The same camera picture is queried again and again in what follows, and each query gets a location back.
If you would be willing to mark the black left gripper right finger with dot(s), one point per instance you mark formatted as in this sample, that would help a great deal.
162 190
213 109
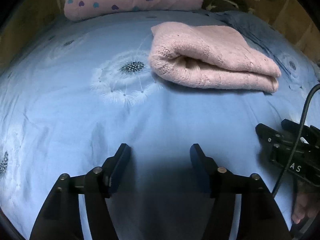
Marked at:
260 216

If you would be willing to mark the light blue dandelion bedsheet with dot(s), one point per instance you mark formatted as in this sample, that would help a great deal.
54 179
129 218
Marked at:
81 89

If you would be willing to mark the dark patterned cloth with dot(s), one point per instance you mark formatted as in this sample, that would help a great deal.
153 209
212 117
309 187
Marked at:
225 5

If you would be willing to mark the pink knitted sweater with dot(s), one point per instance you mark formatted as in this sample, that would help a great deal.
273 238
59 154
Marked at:
210 56

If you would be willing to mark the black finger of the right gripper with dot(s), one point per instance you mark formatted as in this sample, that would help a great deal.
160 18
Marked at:
268 136
293 127

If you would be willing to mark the person's right hand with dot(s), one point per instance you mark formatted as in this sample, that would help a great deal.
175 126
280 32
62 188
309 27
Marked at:
306 205

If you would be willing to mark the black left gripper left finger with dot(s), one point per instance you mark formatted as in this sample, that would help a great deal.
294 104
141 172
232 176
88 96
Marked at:
59 217

